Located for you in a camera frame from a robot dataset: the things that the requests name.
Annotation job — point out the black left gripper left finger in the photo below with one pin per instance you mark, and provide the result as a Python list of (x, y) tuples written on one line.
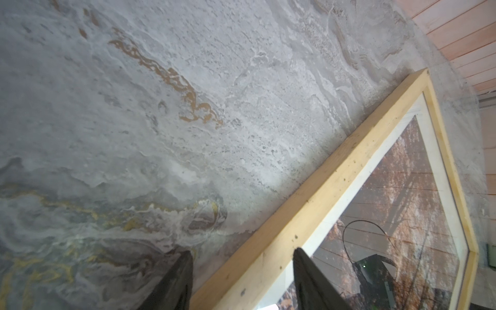
[(175, 288)]

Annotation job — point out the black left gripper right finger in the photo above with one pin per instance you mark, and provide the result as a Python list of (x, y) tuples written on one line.
[(313, 289)]

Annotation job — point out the light wooden picture frame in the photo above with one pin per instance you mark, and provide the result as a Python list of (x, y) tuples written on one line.
[(311, 211)]

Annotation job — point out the autumn forest photo print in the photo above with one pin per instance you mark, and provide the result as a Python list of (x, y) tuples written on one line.
[(392, 247)]

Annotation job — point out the white picture mat board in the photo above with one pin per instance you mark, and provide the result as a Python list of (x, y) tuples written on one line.
[(396, 239)]

